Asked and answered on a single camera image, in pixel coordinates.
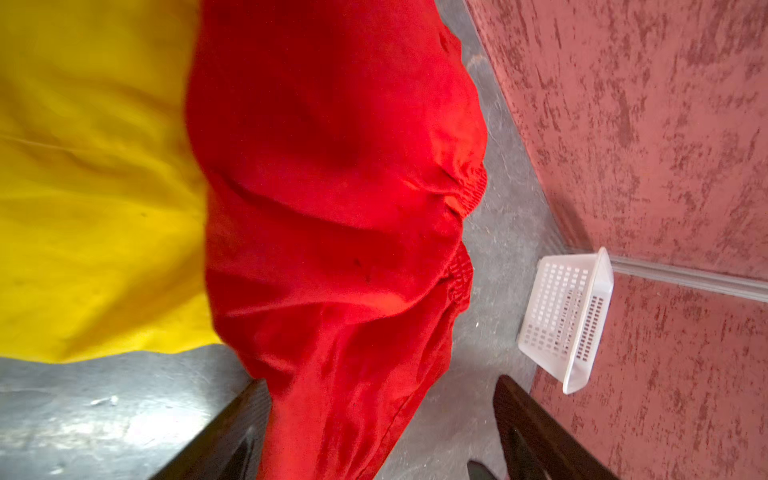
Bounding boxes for yellow shorts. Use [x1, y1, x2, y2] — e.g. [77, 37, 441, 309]
[1, 1, 218, 364]

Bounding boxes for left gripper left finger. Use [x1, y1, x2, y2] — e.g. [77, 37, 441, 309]
[153, 380, 271, 480]

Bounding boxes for right aluminium corner post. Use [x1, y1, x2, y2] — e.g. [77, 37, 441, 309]
[611, 256, 767, 303]

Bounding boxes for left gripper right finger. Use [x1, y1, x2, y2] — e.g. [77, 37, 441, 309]
[493, 375, 617, 480]

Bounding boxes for white plastic basket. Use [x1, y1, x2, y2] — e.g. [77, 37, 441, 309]
[517, 248, 614, 395]

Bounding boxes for red shorts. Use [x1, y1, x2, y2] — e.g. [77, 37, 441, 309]
[186, 1, 487, 479]

